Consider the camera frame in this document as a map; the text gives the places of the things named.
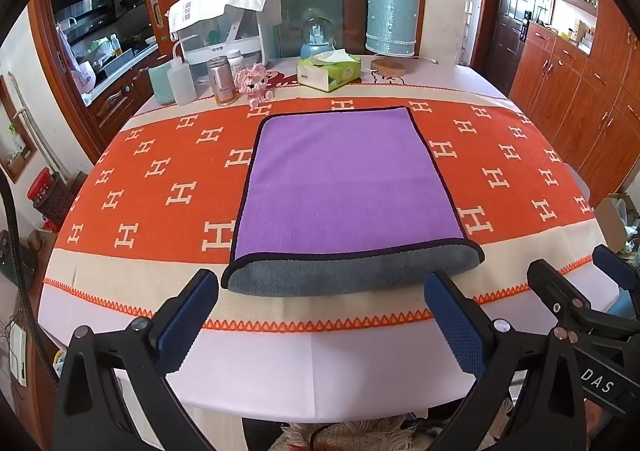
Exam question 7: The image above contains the cardboard box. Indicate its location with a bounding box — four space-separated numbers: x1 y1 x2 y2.
594 194 640 254

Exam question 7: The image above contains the red container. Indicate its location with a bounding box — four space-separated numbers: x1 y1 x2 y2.
27 168 57 208

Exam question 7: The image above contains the white power strip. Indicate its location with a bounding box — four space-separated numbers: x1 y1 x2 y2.
9 325 29 388

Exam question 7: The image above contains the wooden wall cabinet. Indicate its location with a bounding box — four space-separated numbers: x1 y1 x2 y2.
509 0 640 194

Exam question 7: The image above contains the purple and grey towel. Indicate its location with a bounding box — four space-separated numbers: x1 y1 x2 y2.
221 106 485 297

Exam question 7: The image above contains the round wooden coaster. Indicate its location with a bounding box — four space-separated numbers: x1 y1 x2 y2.
370 58 407 77

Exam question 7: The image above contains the clear squeeze bottle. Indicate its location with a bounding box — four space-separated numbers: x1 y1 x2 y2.
166 42 199 107

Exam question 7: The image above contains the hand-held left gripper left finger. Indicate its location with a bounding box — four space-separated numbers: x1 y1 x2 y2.
52 269 220 451

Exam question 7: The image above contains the white printed mug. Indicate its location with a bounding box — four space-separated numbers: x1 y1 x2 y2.
69 60 97 95

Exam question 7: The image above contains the metal canister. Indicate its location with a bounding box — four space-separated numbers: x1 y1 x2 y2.
207 56 239 106

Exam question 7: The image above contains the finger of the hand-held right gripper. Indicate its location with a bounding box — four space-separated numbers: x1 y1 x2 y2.
527 258 640 333
592 244 640 293

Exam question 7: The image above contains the orange patterned blanket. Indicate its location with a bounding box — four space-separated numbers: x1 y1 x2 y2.
42 94 597 333

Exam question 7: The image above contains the dark entrance door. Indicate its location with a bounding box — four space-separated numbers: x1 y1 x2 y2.
486 0 540 84

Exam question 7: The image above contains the white countertop appliance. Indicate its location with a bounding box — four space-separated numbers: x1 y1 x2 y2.
170 6 282 83

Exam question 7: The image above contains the blue cylindrical lamp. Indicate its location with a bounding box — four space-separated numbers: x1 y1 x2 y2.
365 0 419 57

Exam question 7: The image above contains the green tissue box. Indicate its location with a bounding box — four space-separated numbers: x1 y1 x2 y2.
296 49 362 93

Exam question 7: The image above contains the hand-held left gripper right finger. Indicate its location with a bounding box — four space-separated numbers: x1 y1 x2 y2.
423 269 589 451

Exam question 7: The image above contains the pink toy dog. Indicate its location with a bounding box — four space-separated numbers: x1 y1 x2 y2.
234 63 275 107

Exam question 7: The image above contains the blue snow globe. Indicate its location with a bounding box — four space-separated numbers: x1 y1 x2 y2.
299 8 337 60

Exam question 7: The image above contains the pale green cup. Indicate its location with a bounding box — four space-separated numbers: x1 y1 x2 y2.
147 63 176 106

